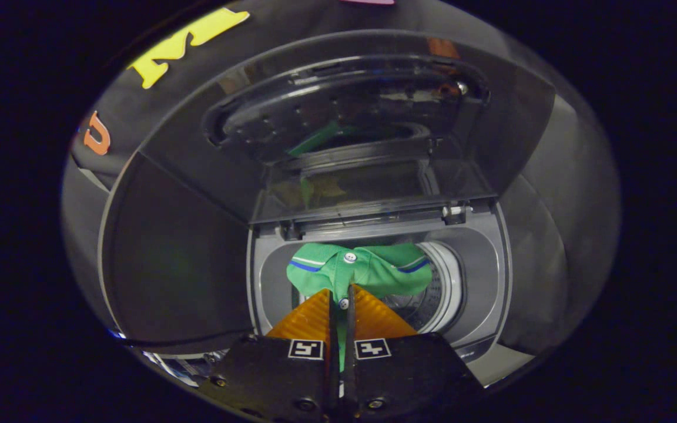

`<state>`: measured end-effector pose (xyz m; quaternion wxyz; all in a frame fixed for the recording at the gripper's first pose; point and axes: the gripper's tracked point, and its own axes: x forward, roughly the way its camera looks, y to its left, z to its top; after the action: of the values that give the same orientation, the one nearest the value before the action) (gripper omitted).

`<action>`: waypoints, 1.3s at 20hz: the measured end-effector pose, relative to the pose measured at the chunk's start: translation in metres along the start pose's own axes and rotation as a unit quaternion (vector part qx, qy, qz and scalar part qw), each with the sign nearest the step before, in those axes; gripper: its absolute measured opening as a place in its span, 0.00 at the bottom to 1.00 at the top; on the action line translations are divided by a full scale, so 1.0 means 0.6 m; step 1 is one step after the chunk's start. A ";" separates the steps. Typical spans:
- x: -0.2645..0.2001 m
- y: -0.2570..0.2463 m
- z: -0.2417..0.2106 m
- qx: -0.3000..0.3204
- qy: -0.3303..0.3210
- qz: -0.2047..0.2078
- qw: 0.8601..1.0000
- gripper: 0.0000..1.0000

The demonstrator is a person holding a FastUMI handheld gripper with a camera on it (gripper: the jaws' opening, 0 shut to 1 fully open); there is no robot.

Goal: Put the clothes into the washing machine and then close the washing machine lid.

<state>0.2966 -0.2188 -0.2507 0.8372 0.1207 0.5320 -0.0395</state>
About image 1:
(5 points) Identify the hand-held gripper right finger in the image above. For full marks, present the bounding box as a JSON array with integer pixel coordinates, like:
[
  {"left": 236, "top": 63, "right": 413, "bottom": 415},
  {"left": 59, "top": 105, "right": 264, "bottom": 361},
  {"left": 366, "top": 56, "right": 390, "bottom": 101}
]
[{"left": 338, "top": 284, "right": 486, "bottom": 421}]

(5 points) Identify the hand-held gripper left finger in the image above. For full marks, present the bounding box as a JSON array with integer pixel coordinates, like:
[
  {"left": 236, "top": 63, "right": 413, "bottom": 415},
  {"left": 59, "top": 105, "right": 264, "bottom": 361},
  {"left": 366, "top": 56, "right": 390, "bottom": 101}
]
[{"left": 197, "top": 288, "right": 339, "bottom": 423}]

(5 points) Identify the green polo shirt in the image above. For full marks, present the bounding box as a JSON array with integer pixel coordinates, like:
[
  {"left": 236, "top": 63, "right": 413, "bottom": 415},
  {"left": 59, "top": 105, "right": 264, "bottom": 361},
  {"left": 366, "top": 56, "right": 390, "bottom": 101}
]
[{"left": 286, "top": 243, "right": 434, "bottom": 371}]

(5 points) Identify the dark washing machine lid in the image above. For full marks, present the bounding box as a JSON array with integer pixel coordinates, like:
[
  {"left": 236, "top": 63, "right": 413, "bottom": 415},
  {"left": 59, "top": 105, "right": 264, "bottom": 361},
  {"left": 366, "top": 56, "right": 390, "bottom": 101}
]
[{"left": 136, "top": 29, "right": 557, "bottom": 228}]

